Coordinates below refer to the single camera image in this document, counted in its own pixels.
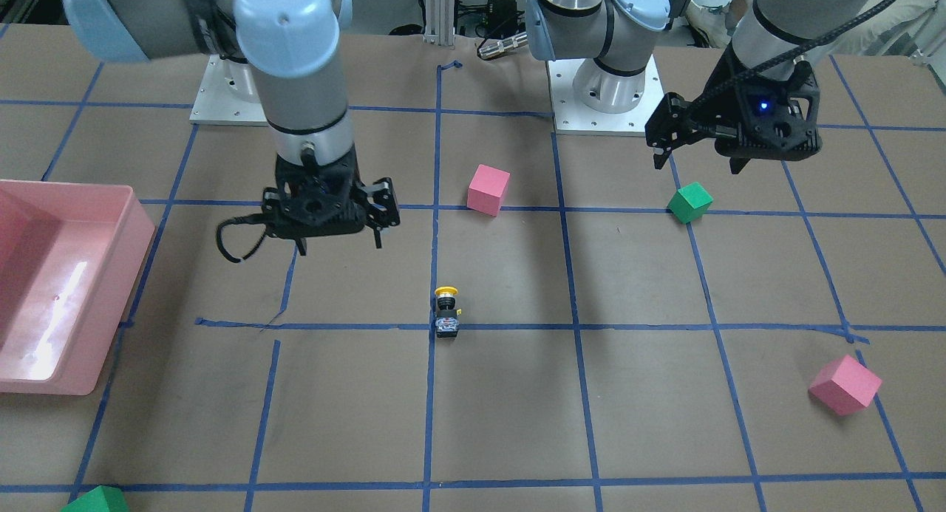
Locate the pink plastic bin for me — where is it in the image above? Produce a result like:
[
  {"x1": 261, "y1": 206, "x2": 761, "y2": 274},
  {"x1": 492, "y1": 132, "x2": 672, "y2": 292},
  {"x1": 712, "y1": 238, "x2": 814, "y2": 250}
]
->
[{"x1": 1, "y1": 180, "x2": 155, "y2": 395}]

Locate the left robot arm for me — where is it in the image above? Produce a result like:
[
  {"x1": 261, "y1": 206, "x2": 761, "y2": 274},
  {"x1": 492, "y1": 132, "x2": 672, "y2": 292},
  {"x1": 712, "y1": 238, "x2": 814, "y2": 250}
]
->
[{"x1": 524, "y1": 0, "x2": 896, "y2": 174}]

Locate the pink cube near left gripper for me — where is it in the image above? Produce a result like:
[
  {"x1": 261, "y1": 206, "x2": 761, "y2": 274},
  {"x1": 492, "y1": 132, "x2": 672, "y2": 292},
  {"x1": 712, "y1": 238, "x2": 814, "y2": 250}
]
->
[{"x1": 808, "y1": 355, "x2": 884, "y2": 417}]

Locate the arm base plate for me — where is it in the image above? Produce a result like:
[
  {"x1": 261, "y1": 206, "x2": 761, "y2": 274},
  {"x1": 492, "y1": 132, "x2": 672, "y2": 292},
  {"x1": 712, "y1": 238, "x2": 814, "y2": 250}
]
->
[
  {"x1": 189, "y1": 55, "x2": 267, "y2": 127},
  {"x1": 546, "y1": 56, "x2": 664, "y2": 137}
]

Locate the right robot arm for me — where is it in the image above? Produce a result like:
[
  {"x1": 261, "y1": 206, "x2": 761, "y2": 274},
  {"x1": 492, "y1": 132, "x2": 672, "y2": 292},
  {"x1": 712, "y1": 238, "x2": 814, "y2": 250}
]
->
[{"x1": 62, "y1": 0, "x2": 400, "y2": 263}]

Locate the aluminium frame post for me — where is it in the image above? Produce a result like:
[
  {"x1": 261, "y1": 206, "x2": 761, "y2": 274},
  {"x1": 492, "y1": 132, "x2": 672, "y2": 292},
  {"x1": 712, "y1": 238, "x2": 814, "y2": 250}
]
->
[{"x1": 421, "y1": 0, "x2": 458, "y2": 50}]

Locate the green cube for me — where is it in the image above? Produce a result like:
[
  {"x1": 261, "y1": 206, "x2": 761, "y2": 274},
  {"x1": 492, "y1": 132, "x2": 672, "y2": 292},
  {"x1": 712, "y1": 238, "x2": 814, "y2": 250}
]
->
[
  {"x1": 667, "y1": 182, "x2": 714, "y2": 225},
  {"x1": 61, "y1": 485, "x2": 131, "y2": 512}
]

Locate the green cube near front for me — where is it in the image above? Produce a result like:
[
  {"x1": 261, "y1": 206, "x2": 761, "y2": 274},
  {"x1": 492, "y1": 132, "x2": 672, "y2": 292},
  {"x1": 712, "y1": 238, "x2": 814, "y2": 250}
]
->
[{"x1": 667, "y1": 182, "x2": 714, "y2": 225}]

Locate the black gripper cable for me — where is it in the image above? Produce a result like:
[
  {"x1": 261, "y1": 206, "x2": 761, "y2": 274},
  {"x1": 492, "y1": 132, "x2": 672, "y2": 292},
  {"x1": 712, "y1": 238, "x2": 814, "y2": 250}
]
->
[{"x1": 216, "y1": 215, "x2": 268, "y2": 264}]

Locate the pink cube centre front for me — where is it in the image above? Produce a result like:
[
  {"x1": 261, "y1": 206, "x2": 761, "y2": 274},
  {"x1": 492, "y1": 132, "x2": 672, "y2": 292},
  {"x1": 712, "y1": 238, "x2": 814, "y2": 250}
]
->
[{"x1": 466, "y1": 164, "x2": 511, "y2": 218}]

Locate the yellow push button switch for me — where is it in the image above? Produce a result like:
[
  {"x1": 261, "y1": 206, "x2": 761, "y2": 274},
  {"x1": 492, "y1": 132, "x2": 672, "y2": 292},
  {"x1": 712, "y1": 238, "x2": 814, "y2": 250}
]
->
[{"x1": 432, "y1": 286, "x2": 462, "y2": 339}]

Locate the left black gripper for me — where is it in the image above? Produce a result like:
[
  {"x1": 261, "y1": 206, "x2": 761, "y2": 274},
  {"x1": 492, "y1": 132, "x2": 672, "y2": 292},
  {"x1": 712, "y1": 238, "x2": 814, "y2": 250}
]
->
[{"x1": 644, "y1": 58, "x2": 823, "y2": 175}]

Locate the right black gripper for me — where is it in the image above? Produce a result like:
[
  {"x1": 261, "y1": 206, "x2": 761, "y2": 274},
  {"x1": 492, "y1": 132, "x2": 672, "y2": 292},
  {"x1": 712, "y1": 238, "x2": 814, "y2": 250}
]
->
[{"x1": 261, "y1": 147, "x2": 401, "y2": 256}]

